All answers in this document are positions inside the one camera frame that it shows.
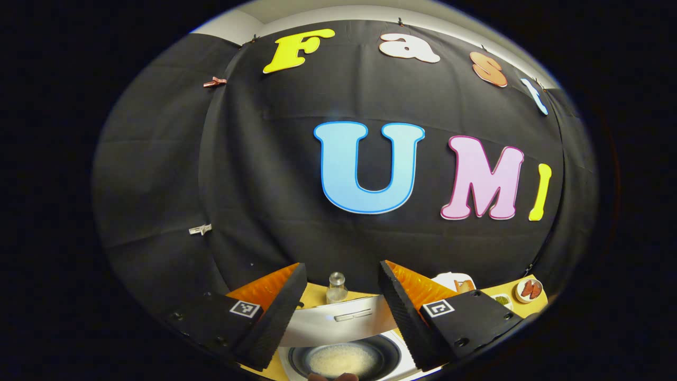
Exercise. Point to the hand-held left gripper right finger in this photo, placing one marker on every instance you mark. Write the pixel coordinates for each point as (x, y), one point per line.
(407, 323)

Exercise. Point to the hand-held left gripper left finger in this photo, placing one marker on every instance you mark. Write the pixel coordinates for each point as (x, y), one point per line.
(277, 320)

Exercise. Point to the white rice cooker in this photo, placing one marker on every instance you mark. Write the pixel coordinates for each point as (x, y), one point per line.
(338, 325)

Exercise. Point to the white toaster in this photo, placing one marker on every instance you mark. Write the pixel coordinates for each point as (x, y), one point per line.
(444, 280)

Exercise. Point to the small glass bottle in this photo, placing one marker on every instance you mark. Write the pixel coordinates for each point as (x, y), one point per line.
(337, 290)

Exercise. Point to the toasted bread slice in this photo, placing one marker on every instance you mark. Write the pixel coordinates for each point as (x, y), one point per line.
(464, 286)

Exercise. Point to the white divided bean dish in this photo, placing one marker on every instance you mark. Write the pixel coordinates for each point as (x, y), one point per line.
(502, 301)

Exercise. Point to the silver clip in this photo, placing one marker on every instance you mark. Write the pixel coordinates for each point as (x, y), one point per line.
(201, 229)

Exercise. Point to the white plate with red slices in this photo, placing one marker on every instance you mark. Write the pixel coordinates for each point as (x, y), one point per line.
(529, 291)

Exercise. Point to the black backdrop cloth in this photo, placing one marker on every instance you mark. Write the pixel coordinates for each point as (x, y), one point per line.
(264, 159)

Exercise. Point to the copper clip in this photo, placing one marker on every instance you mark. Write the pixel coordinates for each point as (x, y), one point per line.
(215, 82)

